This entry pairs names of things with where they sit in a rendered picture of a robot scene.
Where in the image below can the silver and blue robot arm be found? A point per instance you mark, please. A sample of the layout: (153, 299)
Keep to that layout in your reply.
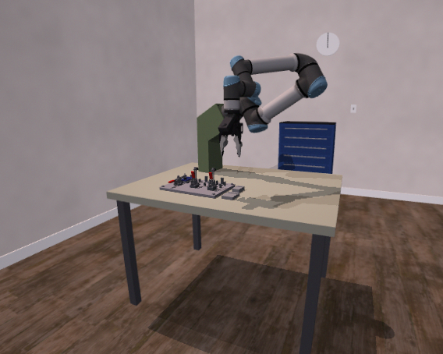
(311, 83)

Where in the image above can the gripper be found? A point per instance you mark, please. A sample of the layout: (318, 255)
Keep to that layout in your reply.
(223, 136)

